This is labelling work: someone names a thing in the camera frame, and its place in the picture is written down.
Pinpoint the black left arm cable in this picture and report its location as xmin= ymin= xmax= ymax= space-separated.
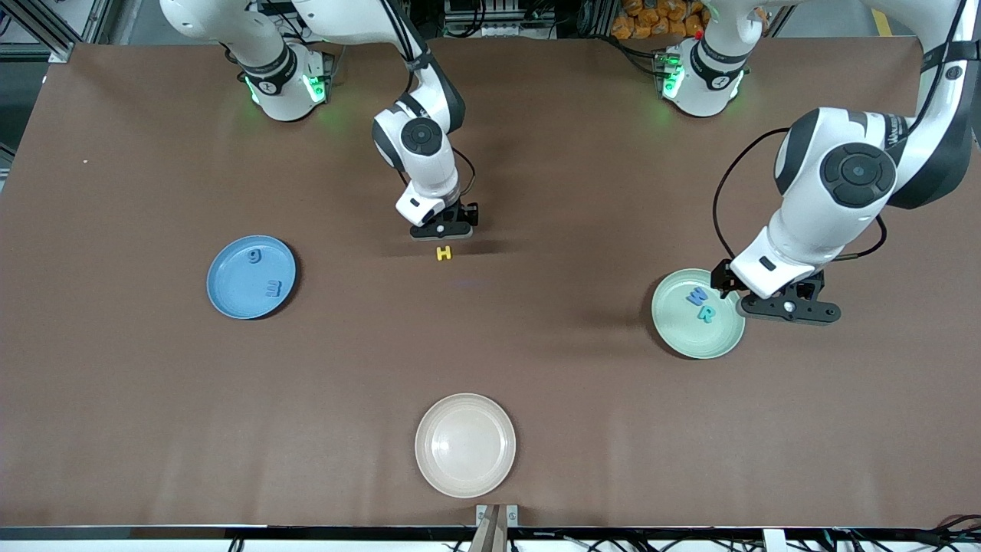
xmin=711 ymin=126 xmax=890 ymax=265

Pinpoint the pile of orange bags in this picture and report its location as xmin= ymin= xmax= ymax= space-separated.
xmin=612 ymin=0 xmax=710 ymax=41

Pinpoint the beige plate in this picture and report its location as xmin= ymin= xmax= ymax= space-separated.
xmin=415 ymin=393 xmax=517 ymax=499

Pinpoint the cable bundle below table edge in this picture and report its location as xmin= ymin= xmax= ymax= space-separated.
xmin=828 ymin=514 xmax=981 ymax=552

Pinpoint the blue plate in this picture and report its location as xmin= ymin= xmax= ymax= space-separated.
xmin=206 ymin=235 xmax=297 ymax=320

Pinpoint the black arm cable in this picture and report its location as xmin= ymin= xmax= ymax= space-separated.
xmin=454 ymin=148 xmax=478 ymax=204
xmin=711 ymin=126 xmax=890 ymax=265

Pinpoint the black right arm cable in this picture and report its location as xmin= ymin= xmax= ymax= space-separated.
xmin=454 ymin=148 xmax=478 ymax=204

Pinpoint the green plate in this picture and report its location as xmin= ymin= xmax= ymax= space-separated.
xmin=651 ymin=268 xmax=746 ymax=360

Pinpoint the aluminium frame profile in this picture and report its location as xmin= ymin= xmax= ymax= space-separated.
xmin=920 ymin=0 xmax=981 ymax=54
xmin=0 ymin=0 xmax=100 ymax=64

